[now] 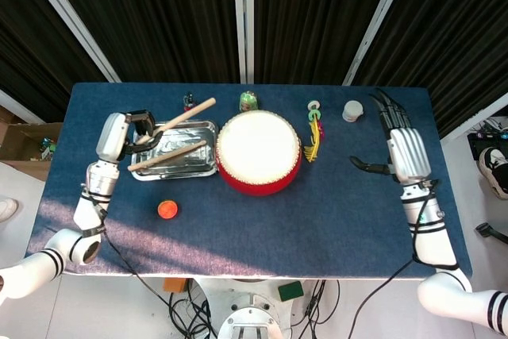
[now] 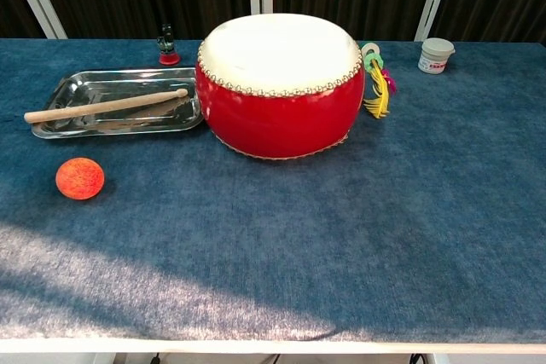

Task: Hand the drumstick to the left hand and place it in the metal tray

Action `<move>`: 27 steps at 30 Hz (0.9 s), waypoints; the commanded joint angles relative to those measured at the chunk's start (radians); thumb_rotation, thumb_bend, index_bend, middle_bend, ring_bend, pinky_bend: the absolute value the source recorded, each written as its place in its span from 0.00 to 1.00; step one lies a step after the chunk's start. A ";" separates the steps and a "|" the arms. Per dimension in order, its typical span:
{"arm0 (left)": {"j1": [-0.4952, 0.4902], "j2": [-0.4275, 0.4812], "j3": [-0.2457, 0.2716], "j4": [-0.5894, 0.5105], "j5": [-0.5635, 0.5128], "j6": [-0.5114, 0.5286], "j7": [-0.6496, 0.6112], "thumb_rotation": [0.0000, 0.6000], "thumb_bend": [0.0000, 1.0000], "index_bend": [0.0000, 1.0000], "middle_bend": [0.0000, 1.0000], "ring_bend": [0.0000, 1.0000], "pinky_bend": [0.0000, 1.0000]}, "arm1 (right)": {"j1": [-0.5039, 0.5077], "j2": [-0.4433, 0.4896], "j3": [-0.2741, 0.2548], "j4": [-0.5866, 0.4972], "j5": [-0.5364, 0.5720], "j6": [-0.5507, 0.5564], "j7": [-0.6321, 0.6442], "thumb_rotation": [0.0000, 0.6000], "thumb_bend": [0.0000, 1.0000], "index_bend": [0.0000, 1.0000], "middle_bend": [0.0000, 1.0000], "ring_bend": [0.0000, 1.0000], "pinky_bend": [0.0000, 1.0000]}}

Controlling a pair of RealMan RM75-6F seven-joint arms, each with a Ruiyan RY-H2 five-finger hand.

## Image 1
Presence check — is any shiny metal tray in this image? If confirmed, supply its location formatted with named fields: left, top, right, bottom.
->
left=129, top=119, right=221, bottom=182

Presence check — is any red drum with white skin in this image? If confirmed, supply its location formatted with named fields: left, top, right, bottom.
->
left=215, top=110, right=304, bottom=198

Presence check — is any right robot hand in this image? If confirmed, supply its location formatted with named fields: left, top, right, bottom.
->
left=348, top=87, right=434, bottom=186

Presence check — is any green doll figure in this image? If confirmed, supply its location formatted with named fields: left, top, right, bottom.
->
left=238, top=91, right=260, bottom=114

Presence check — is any green block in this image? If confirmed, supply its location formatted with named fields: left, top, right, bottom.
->
left=277, top=280, right=305, bottom=302

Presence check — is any small white plastic jar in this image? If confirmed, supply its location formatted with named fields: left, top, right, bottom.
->
left=341, top=99, right=365, bottom=124

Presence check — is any wooden drumstick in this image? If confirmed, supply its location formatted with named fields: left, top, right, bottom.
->
left=134, top=97, right=217, bottom=146
left=127, top=140, right=209, bottom=173

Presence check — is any orange ball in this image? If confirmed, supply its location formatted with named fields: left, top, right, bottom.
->
left=156, top=200, right=179, bottom=222

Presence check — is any white and black shoe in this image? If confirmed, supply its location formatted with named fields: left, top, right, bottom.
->
left=477, top=146, right=508, bottom=201

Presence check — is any cardboard box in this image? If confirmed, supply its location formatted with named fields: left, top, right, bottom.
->
left=0, top=106, right=65, bottom=182

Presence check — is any white partition post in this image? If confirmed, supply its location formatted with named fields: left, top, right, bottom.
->
left=342, top=0, right=414, bottom=87
left=16, top=0, right=122, bottom=84
left=232, top=0, right=256, bottom=85

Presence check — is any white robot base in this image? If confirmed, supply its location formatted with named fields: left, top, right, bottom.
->
left=193, top=276, right=315, bottom=339

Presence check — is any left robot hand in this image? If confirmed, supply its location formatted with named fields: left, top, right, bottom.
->
left=94, top=109, right=164, bottom=164

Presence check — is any orange block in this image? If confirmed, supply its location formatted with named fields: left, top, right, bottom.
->
left=163, top=276, right=188, bottom=293

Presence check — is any black cable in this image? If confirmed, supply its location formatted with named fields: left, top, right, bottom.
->
left=348, top=257, right=417, bottom=339
left=101, top=229, right=217, bottom=339

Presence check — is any yellow tassel toy with rings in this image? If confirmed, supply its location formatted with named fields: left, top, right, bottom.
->
left=302, top=100, right=327, bottom=164

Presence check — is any blue table cloth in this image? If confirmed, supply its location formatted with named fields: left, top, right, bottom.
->
left=25, top=82, right=474, bottom=281

